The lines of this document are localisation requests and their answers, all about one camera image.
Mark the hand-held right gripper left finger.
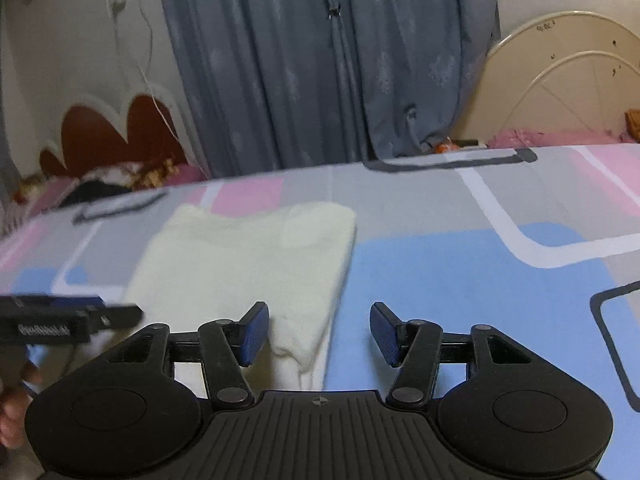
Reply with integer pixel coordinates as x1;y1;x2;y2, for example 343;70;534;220
107;301;271;411

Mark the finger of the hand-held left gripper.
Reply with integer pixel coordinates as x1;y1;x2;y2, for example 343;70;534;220
50;296;144;335

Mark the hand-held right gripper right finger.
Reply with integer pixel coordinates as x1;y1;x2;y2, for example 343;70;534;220
369;301;533;408

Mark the cream small garment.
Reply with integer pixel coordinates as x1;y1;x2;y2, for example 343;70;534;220
125;201;357;391

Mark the dark clothes pile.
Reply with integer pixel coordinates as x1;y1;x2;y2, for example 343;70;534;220
57;162;151;210

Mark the person's left hand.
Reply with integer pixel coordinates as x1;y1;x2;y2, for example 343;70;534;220
0;360;43;448

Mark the printed pastel bed sheet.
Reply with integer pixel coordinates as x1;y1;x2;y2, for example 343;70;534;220
0;144;640;480

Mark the golden patterned cloth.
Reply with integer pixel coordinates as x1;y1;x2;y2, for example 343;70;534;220
134;159;177;192

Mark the red white-edged headboard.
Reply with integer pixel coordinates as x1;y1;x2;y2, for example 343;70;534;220
37;82;206;181

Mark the pink cloth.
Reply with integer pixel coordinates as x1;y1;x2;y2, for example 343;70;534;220
487;127;640;150

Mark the grey-blue curtain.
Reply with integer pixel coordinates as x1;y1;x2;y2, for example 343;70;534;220
154;0;501;178

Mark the cream curved headboard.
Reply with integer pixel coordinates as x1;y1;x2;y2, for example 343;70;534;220
462;10;640;148

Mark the white wall cable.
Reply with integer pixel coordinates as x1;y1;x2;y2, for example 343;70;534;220
106;0;207;171

